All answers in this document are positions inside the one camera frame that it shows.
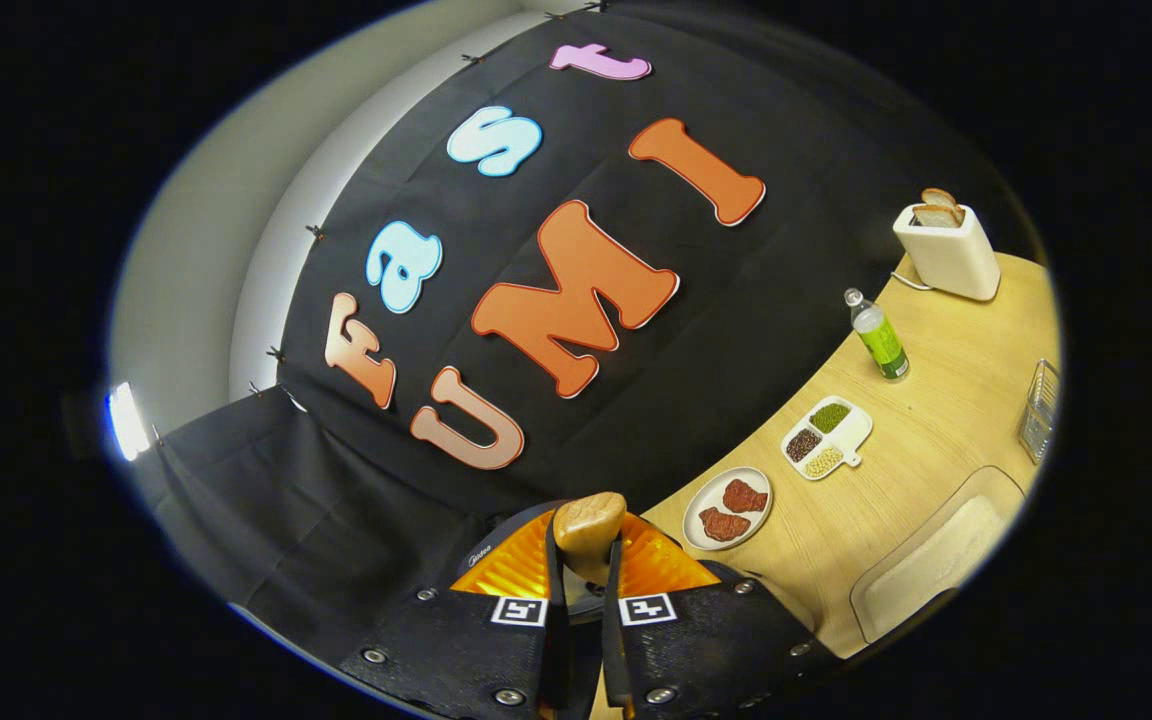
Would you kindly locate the round white plate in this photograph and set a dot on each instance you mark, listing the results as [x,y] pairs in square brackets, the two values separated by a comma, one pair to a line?
[701,495]

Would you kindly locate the green drink bottle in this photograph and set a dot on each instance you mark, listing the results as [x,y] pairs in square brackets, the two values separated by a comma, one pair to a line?
[881,340]

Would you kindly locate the ceiling light panel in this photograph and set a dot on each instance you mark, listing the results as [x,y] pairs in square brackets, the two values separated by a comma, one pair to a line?
[126,420]

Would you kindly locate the red meat piece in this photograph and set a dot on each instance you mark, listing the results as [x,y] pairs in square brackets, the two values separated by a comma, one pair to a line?
[724,524]
[744,496]

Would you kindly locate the cream tray of rice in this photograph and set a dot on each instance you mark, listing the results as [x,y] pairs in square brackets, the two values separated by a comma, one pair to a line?
[936,560]

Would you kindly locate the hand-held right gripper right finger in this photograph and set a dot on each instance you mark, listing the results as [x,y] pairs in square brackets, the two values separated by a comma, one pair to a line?
[716,650]

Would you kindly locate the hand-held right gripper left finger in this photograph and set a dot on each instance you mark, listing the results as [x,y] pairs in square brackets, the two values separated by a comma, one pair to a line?
[466,650]

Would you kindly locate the wooden spoon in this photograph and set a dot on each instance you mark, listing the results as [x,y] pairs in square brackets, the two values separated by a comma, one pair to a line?
[588,530]

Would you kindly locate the white divided bean dish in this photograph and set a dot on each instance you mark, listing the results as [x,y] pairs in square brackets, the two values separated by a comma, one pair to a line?
[826,440]

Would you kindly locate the white toaster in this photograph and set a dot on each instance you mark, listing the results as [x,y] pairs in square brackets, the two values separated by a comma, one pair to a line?
[956,260]

